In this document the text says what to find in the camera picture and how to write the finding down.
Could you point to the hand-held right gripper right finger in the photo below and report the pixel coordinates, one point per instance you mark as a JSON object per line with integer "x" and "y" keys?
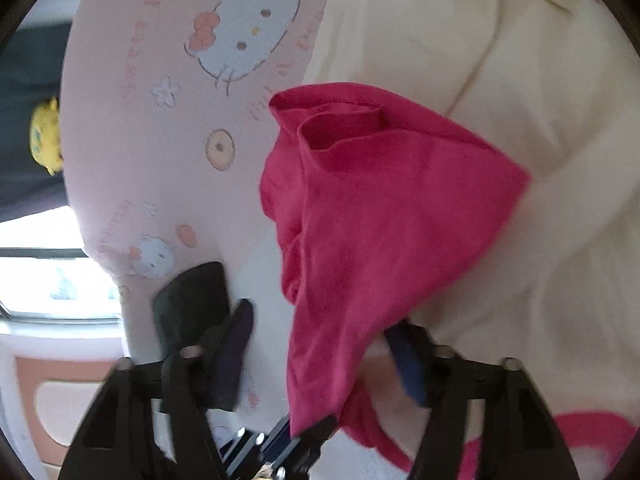
{"x": 406, "y": 362}

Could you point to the black folded cloth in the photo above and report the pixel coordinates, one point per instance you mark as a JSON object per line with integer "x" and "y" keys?
{"x": 190, "y": 300}

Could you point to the cream shirt with pink sleeves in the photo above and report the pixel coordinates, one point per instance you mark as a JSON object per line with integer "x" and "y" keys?
{"x": 375, "y": 220}

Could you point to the sofa with pink cat-print cover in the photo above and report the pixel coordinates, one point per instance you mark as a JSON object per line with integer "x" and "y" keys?
{"x": 150, "y": 35}

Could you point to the white orange panelled furniture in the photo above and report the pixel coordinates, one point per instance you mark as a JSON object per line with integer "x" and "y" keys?
{"x": 55, "y": 400}

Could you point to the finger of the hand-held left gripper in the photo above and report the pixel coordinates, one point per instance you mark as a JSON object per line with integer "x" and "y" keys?
{"x": 300, "y": 452}

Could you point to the yellow plush toy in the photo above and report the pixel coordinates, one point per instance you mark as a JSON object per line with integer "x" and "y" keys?
{"x": 45, "y": 135}

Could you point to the window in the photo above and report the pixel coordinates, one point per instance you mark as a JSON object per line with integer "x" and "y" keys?
{"x": 60, "y": 280}

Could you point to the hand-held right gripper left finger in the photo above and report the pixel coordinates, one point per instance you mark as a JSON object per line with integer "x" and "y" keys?
{"x": 232, "y": 355}

